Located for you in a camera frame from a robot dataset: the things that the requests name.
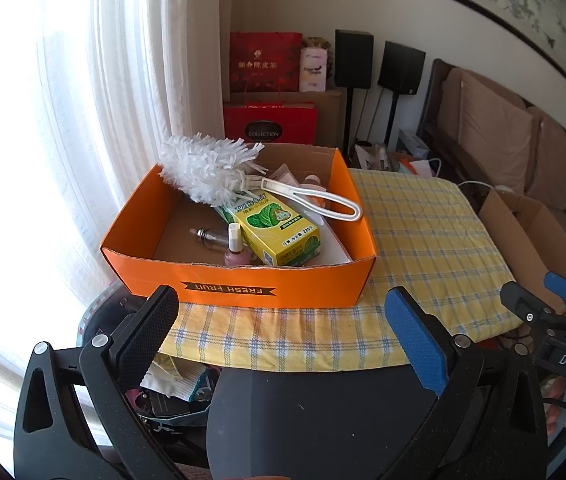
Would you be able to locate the pink toothbrush pack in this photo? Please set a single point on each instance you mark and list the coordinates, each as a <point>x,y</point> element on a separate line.
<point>335,247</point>

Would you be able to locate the blue and white box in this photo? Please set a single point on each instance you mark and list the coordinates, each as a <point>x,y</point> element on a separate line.
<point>413,142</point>

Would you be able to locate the clear plastic packets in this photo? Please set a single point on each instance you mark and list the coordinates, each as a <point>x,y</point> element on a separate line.
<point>375,155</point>

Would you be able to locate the white paper bag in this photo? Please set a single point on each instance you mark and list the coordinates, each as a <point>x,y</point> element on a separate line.
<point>420,167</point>

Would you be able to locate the pink nail polish bottle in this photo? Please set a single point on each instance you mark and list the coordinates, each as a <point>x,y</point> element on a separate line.
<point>237,255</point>

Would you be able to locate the brown cushioned sofa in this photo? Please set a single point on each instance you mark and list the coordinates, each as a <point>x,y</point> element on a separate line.
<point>493,125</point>

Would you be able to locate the clear bottle pink cap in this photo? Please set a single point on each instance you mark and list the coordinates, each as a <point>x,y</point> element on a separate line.
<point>311,179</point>

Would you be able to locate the white cloth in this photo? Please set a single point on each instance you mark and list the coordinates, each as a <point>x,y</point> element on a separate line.
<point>163,375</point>

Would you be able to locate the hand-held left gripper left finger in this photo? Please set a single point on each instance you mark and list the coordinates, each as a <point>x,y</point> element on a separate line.
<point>148,330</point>

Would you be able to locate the black speaker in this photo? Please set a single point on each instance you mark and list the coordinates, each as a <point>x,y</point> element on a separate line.
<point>400,67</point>
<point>354,60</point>

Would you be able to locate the clear glass perfume bottle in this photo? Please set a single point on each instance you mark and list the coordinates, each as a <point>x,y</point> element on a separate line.
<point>210,236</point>

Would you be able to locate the pink tissue pack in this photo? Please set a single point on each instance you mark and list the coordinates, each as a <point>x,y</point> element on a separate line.
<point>313,70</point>

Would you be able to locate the black speaker stand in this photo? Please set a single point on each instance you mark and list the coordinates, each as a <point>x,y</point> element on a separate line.
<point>390,120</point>

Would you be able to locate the dark round object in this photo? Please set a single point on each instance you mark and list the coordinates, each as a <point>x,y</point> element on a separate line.
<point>98,317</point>

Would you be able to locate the yellow checkered tablecloth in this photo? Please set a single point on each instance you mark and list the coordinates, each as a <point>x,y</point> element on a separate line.
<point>413,240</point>

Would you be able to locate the black carton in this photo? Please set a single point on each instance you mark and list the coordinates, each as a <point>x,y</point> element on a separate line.
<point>163,402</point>

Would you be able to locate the orange cardboard box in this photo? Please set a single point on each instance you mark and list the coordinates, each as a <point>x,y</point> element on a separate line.
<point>313,285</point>

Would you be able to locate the red gift box oval label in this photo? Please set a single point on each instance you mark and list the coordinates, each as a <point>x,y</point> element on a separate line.
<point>268,122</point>

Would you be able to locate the white curtain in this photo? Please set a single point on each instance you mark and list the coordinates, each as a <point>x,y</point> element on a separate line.
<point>88,85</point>

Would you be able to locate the floral patterned package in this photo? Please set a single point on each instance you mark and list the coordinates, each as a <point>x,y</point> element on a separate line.
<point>319,42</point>

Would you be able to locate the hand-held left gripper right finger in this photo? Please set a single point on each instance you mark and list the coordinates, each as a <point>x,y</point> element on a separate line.
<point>415,340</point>

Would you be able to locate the yellow toothpaste box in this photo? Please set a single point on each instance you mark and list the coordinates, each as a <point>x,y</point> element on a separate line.
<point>273,230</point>

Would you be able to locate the open brown cardboard box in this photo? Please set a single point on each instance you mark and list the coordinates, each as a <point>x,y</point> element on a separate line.
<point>508,240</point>

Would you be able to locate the white duster brush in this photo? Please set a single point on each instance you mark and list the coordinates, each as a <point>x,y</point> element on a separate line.
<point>203,170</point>

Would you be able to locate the black chair seat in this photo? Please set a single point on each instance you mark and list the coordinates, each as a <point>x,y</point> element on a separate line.
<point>313,425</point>

